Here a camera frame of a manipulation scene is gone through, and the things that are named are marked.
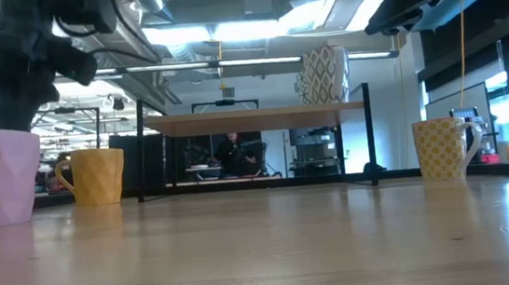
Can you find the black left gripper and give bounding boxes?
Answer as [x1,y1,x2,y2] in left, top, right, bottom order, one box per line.
[0,0,103,135]

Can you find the grey white diamond pattern mug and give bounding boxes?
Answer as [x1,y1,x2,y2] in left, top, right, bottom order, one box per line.
[300,43,353,108]

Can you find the yellow faceted mug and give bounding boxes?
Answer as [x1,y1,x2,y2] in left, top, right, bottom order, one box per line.
[52,145,130,210]

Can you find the white mug dark lattice pattern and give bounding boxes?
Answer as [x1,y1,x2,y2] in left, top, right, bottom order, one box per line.
[295,70,315,107]

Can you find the white mug yellow dots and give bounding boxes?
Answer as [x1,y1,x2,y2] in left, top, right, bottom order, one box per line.
[411,114,488,183]

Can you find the grey ceiling box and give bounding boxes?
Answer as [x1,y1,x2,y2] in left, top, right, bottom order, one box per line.
[242,0,277,19]

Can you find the black dome object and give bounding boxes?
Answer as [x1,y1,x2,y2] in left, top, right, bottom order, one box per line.
[362,160,388,175]

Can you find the black equipment cart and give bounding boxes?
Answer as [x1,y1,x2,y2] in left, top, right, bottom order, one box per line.
[288,125,342,180]

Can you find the person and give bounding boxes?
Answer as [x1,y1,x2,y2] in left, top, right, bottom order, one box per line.
[210,129,271,181]

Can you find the corrugated silver duct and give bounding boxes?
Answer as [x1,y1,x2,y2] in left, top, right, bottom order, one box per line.
[82,10,168,120]

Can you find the wooden shelf black metal frame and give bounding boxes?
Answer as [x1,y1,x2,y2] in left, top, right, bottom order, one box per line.
[128,77,380,210]

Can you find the black frame with camera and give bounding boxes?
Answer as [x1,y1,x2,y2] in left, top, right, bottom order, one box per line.
[191,95,261,116]

